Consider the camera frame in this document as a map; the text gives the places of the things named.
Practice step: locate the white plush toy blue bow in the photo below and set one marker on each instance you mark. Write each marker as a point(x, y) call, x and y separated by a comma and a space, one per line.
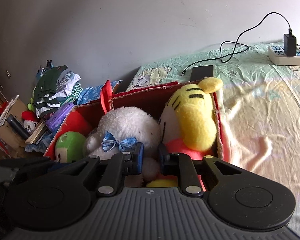
point(130, 122)

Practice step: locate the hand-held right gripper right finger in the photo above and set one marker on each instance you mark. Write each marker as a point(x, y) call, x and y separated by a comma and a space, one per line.
point(163, 161)

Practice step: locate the green plush toy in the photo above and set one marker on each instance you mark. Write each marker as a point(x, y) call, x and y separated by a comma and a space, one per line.
point(72, 142)

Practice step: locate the red cardboard box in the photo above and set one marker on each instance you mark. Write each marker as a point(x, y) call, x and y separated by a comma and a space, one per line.
point(140, 100)

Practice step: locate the small red white plush toy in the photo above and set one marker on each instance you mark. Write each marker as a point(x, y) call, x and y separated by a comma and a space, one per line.
point(28, 123)

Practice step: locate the black smartphone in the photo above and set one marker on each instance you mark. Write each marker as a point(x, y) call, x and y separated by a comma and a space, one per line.
point(202, 73)

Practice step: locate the blue patterned cloth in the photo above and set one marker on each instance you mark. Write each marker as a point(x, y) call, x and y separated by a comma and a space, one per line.
point(90, 93)

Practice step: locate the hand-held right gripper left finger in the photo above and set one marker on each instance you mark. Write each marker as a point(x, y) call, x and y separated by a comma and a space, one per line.
point(139, 158)

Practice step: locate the small green toy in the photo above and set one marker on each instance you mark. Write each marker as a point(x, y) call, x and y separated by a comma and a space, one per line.
point(30, 107)

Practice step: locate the black charger adapter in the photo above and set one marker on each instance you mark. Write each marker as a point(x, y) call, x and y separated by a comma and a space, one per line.
point(290, 45)

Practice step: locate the yellow tiger plush toy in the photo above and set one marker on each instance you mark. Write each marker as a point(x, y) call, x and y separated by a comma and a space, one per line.
point(192, 115)

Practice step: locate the black cylindrical bottle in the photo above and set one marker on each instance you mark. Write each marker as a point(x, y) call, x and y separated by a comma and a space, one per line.
point(16, 126)

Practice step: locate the green cartoon print bedsheet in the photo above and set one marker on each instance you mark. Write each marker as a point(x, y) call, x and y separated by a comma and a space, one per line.
point(265, 105)

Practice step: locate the pile of folded clothes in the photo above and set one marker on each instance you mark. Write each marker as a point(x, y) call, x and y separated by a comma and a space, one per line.
point(50, 90)

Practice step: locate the purple patterned box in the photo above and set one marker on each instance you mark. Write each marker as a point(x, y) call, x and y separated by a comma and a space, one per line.
point(60, 116)

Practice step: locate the brown cardboard box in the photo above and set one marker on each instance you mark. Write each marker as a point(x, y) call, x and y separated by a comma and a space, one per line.
point(10, 135)

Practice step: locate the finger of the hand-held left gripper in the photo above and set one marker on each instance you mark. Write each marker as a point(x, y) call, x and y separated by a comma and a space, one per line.
point(27, 164)

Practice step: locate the stack of books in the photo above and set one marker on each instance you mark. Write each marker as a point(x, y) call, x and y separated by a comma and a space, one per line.
point(37, 133)

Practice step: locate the white power strip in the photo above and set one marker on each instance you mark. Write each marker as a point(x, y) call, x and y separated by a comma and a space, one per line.
point(280, 58)

